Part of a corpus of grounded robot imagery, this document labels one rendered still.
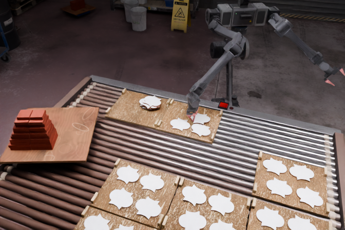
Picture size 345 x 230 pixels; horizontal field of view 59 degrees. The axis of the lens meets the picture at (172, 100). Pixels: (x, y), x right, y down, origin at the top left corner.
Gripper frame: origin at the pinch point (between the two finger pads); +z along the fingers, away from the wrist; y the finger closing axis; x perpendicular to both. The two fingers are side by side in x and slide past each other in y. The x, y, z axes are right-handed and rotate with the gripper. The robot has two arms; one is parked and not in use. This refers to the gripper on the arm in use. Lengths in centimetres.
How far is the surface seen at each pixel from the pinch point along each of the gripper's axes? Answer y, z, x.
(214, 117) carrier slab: 6.7, 3.8, -13.5
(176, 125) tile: -12.2, -1.3, 9.5
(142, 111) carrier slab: -4.3, -6.8, 38.3
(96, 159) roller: -57, -5, 49
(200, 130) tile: -11.9, 2.4, -7.4
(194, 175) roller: -49, 8, -12
